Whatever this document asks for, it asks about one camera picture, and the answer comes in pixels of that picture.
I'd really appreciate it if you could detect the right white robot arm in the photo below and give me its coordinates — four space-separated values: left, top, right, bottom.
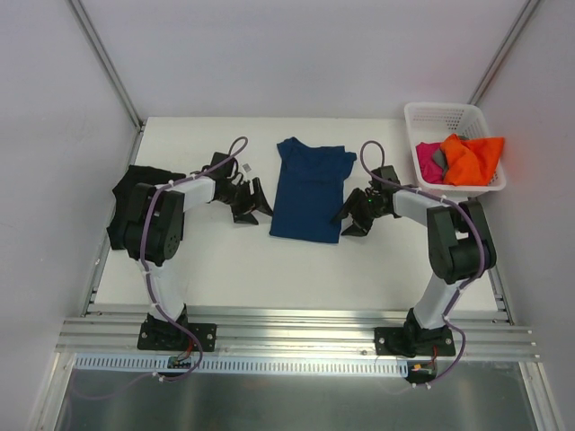
332 165 496 357

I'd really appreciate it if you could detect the orange t shirt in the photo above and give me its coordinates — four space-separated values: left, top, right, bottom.
440 134 506 187

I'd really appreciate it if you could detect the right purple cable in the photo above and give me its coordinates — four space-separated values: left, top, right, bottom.
360 140 493 391

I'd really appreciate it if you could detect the grey t shirt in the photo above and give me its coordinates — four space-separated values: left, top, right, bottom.
432 149 449 179

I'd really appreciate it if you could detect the blue t shirt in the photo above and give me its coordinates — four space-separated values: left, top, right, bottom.
270 137 357 244

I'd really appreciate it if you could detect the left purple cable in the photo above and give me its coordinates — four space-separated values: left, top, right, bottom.
66 136 251 400

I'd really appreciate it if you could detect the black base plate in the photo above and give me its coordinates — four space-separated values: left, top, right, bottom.
137 316 217 352
374 326 456 358

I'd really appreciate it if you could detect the purple cable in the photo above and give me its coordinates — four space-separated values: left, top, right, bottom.
360 140 493 391
66 136 251 400

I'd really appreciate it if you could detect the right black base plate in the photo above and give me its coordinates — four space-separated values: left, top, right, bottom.
374 326 456 358

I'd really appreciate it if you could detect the white plastic laundry basket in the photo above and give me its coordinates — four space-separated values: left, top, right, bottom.
404 102 506 198

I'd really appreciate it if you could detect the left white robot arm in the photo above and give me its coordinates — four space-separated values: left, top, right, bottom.
107 152 273 348

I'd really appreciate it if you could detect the white slotted cable duct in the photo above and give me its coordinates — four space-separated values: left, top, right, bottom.
75 354 408 378

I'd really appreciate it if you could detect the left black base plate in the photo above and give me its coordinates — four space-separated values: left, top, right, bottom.
137 316 217 352

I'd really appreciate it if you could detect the folded black t shirt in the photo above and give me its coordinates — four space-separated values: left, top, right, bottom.
107 164 185 251

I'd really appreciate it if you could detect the pink t shirt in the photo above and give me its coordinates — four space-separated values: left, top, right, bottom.
416 142 443 184

